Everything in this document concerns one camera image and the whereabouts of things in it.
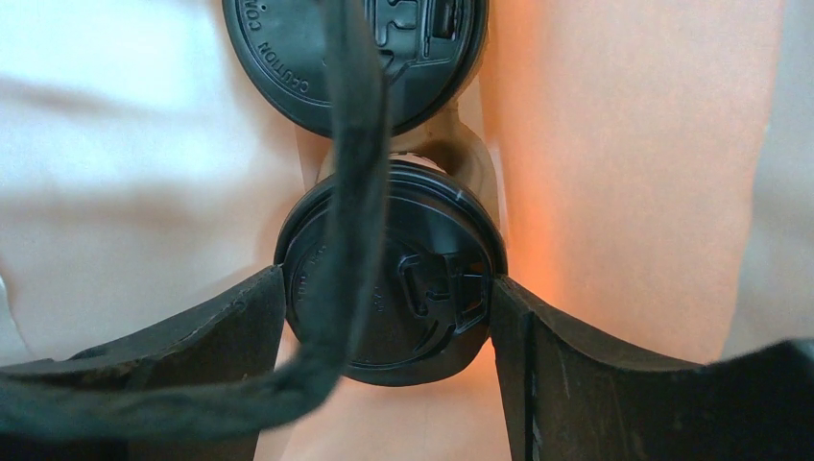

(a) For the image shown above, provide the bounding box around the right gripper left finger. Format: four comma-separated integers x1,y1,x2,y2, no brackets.
1,267,286,460

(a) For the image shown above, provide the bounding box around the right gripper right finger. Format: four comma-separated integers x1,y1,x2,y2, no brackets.
491,278,813,460

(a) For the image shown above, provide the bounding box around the black coffee cup lid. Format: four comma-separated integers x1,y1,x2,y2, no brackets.
273,158,510,388

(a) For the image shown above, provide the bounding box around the orange paper bag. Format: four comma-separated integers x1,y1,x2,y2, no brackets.
0,0,814,461

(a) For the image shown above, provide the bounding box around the single pulp cup carrier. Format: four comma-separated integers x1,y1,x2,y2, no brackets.
314,105,504,218

